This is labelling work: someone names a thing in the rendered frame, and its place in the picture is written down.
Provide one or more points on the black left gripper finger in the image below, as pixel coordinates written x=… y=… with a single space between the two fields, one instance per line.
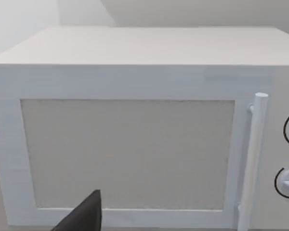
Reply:
x=86 y=214

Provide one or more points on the pale microwave door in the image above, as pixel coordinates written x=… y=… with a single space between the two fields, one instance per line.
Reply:
x=125 y=154

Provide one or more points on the pale microwave oven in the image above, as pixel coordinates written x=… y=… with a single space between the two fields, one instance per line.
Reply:
x=144 y=48

